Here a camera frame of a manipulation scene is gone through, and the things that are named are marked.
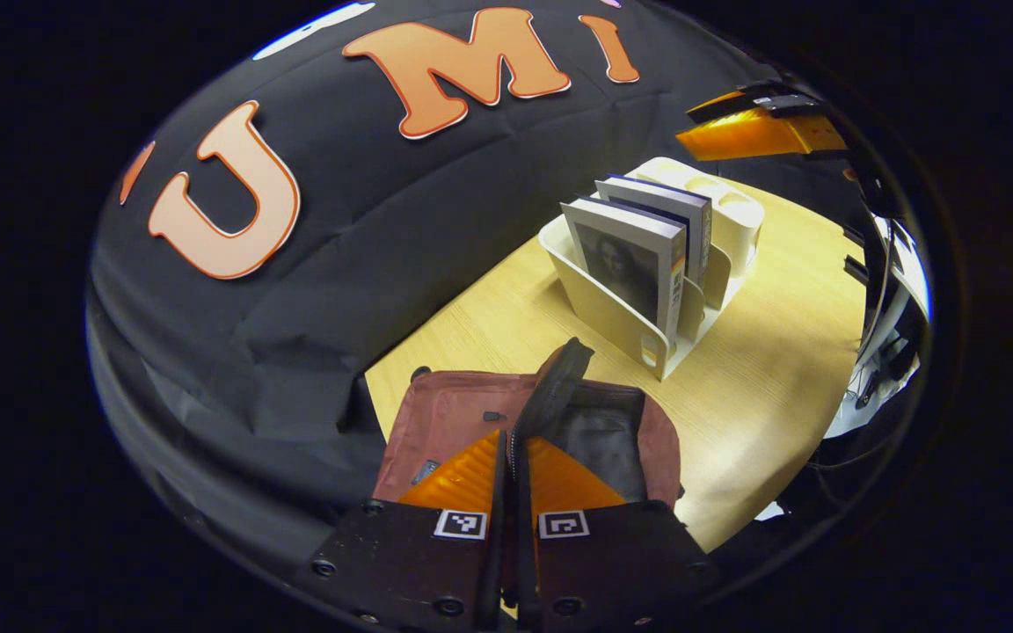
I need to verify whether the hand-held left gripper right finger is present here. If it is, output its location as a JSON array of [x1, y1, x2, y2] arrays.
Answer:
[[514, 435, 716, 630]]

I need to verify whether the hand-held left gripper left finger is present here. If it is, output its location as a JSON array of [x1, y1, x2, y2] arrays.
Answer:
[[307, 428, 508, 630]]

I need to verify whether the blue spine book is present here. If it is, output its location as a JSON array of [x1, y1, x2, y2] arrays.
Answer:
[[594, 172, 715, 287]]

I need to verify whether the maroon schoolbag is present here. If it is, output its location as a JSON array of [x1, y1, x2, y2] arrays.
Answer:
[[371, 338, 684, 530]]

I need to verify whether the white spine portrait book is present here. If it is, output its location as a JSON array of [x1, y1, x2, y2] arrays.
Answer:
[[560, 194, 689, 340]]

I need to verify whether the white bookshelf rack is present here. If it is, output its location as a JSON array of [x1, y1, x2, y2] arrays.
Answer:
[[537, 156, 768, 382]]

